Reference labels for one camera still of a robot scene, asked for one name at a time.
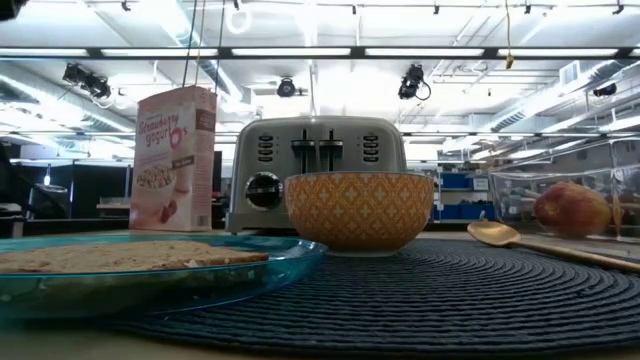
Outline dark blue round placemat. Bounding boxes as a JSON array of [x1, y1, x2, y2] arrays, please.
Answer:
[[107, 238, 640, 357]]

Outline teal clear plastic plate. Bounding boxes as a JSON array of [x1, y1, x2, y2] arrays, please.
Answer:
[[0, 233, 329, 321]]

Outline yellow hanging cable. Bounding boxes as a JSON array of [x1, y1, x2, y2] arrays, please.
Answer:
[[503, 0, 516, 70]]

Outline grey trash can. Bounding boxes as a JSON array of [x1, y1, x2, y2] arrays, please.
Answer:
[[27, 183, 70, 220]]

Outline pink cereal box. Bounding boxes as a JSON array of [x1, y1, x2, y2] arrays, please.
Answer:
[[128, 84, 219, 233]]

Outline slice of brown bread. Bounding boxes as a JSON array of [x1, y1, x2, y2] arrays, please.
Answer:
[[0, 240, 271, 275]]

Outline blue storage bins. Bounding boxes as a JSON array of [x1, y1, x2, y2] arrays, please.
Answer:
[[433, 171, 496, 222]]

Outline clear plastic container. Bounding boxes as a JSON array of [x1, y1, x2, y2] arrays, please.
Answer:
[[487, 137, 640, 246]]

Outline gold spoon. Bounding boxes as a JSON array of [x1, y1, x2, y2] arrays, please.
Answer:
[[466, 221, 640, 275]]

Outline orange patterned bowl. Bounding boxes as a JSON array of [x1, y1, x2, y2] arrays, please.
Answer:
[[283, 171, 436, 257]]

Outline red yellow apple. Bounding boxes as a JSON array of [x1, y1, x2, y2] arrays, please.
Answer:
[[532, 180, 612, 239]]

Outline white hanging ring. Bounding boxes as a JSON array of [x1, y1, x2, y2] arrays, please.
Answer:
[[223, 3, 254, 36]]

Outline black overhead crossbar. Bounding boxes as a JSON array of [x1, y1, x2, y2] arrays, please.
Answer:
[[0, 46, 640, 61]]

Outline black monitor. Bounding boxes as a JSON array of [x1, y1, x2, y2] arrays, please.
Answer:
[[212, 149, 224, 201]]

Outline silver four-slot toaster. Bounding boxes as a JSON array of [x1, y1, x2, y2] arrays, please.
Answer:
[[224, 115, 409, 236]]

